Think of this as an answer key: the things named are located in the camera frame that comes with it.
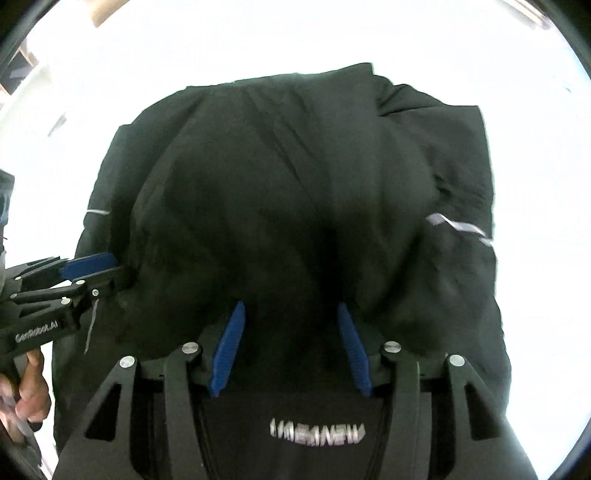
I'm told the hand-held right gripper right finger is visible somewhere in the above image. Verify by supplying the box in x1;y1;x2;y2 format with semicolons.
336;302;539;480

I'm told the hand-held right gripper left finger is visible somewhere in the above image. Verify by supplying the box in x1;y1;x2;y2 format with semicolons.
53;300;247;480

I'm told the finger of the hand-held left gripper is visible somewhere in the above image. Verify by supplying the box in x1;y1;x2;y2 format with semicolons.
9;265;136;319
7;251;120;283

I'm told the black hooded jacket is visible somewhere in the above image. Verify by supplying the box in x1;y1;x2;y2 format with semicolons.
51;62;539;480

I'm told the person's left hand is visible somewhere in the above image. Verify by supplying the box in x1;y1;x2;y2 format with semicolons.
0;348;52;432

